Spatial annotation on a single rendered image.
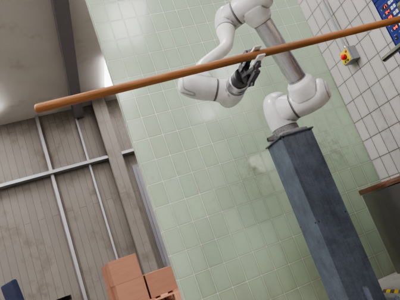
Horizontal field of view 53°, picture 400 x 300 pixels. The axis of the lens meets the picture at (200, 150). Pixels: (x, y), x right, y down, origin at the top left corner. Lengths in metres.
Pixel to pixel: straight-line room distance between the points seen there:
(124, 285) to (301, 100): 4.48
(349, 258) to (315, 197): 0.35
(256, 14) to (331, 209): 1.09
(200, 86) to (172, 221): 1.07
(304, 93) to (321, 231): 0.74
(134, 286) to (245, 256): 3.72
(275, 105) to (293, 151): 0.29
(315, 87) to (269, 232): 0.98
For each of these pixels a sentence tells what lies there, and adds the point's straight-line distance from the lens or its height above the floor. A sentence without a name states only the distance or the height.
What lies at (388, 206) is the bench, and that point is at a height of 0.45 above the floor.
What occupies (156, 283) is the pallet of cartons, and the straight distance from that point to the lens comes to 6.28.
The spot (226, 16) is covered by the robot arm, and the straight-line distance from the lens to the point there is 2.20.
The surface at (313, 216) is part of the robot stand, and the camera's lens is 2.24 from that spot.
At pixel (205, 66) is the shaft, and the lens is 1.46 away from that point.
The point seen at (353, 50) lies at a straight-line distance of 3.03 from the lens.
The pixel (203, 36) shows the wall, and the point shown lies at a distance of 3.08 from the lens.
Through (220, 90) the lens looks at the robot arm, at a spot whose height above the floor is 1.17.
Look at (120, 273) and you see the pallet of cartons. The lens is 6.18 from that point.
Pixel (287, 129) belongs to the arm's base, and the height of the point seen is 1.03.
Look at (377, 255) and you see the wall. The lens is 3.05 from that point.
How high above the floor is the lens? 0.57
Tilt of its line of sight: 13 degrees up
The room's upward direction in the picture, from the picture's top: 20 degrees counter-clockwise
